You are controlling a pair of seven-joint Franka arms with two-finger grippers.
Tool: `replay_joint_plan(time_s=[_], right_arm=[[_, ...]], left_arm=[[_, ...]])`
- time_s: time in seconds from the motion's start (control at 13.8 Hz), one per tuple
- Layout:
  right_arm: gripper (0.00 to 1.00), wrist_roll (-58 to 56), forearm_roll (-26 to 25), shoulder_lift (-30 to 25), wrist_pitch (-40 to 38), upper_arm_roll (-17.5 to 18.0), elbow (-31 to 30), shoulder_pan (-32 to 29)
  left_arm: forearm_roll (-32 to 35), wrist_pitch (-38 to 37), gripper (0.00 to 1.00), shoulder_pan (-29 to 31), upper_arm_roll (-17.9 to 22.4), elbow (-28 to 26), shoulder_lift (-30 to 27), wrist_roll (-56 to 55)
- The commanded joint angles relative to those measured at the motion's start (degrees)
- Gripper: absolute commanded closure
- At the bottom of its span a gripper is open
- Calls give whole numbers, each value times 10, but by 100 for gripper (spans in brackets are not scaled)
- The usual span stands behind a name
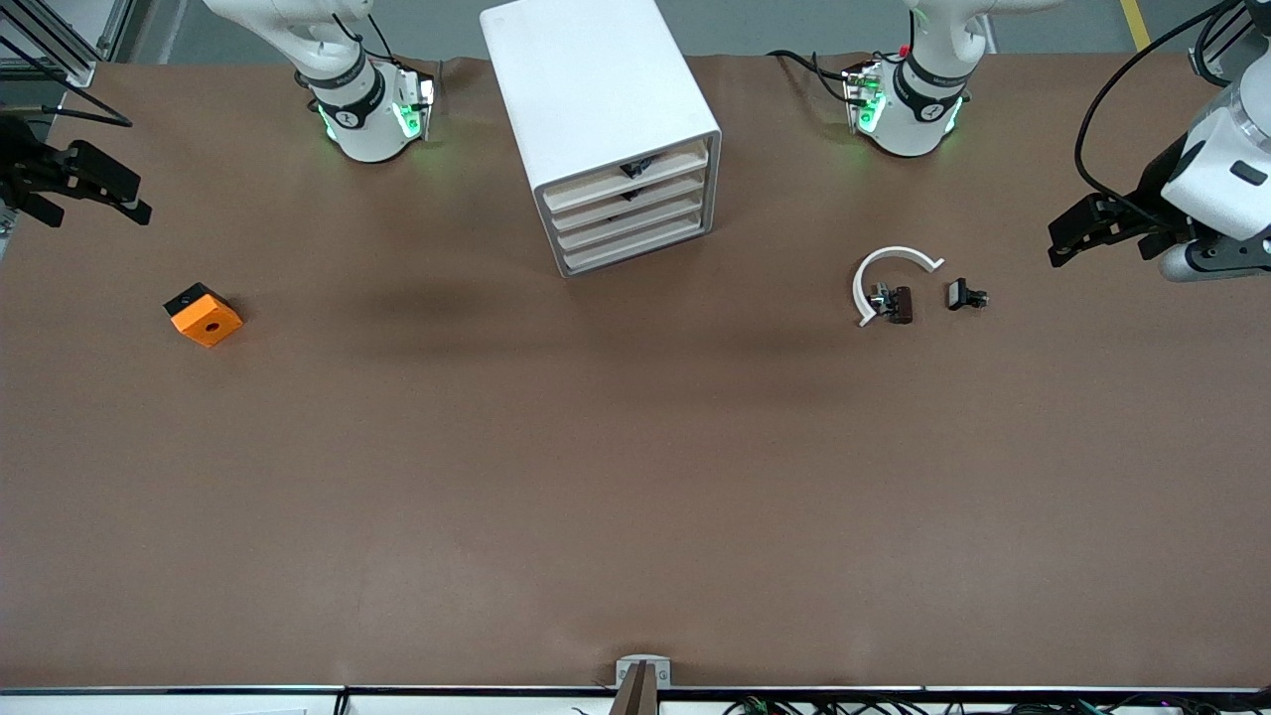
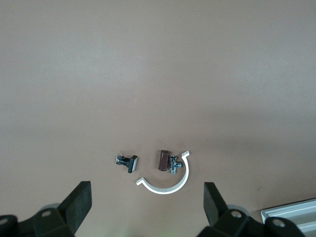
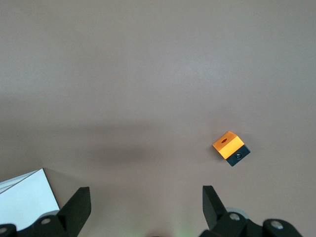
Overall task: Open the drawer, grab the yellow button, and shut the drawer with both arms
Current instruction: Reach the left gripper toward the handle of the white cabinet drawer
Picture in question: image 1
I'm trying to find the orange box with black base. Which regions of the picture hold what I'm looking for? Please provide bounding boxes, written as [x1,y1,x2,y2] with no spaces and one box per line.
[164,283,244,349]

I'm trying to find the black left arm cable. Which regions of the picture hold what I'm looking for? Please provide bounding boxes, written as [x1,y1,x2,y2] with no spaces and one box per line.
[1075,0,1247,224]

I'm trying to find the aluminium frame profile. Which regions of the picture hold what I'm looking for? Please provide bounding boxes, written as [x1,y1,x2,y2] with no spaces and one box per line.
[0,0,137,88]

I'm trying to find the white curved ring part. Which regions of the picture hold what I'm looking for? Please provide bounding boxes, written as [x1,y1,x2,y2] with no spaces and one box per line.
[853,245,945,329]

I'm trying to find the black left base cable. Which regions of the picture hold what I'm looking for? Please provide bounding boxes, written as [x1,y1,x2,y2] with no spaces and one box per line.
[767,48,865,108]

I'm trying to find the tangled black cables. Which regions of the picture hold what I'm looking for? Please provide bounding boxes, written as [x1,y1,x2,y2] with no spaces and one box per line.
[725,695,1271,715]

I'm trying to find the grey camera mounting bracket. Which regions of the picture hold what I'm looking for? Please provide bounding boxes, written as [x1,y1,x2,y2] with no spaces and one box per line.
[611,654,672,715]

